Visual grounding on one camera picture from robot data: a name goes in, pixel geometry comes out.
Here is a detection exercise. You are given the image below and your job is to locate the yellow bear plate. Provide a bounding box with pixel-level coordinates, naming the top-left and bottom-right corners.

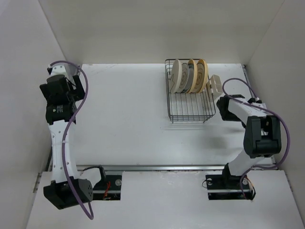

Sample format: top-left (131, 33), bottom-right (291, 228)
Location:
top-left (191, 59), bottom-right (208, 93)

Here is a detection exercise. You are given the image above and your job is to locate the plate with lettered rim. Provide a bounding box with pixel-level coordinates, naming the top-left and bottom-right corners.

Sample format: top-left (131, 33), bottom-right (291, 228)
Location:
top-left (186, 59), bottom-right (197, 94)

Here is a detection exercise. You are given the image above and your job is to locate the white plate green rim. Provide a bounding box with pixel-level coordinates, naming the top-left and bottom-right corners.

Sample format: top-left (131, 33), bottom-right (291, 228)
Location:
top-left (178, 63), bottom-right (189, 93)

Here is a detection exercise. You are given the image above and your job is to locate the cream plate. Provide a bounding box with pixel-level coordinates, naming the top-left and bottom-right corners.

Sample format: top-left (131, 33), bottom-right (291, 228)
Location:
top-left (169, 59), bottom-right (182, 93)

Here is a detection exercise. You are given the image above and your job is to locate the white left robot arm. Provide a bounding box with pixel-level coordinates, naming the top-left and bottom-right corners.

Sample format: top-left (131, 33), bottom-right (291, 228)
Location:
top-left (40, 63), bottom-right (107, 209)

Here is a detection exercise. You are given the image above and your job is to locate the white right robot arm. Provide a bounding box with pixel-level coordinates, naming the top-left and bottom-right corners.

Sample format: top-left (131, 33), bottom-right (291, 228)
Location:
top-left (216, 94), bottom-right (282, 189)

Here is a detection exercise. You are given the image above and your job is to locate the beige cutlery holder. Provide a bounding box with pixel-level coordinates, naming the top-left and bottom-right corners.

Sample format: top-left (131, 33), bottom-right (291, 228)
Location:
top-left (207, 74), bottom-right (223, 101)

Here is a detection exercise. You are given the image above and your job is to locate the black wire dish rack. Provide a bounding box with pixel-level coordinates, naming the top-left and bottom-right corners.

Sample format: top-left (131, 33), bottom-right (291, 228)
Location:
top-left (164, 59), bottom-right (216, 123)

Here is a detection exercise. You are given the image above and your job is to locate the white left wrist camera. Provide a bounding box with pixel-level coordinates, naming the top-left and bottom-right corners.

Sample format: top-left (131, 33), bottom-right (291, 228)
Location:
top-left (47, 64), bottom-right (68, 77)

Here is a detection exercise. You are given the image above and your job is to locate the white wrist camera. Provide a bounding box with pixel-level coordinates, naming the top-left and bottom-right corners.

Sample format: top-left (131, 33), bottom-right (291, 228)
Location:
top-left (247, 98), bottom-right (266, 108)
top-left (47, 64), bottom-right (68, 77)

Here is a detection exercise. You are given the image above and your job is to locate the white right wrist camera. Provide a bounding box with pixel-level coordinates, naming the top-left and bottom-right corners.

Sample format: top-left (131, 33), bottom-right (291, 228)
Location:
top-left (247, 98), bottom-right (266, 108)

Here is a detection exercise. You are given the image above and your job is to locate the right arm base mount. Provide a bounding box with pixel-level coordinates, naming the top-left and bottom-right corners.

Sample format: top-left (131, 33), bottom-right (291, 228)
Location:
top-left (202, 174), bottom-right (256, 200)

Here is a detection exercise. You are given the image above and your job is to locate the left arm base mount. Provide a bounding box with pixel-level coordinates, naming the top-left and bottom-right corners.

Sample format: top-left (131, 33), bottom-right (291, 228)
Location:
top-left (88, 165), bottom-right (122, 201)

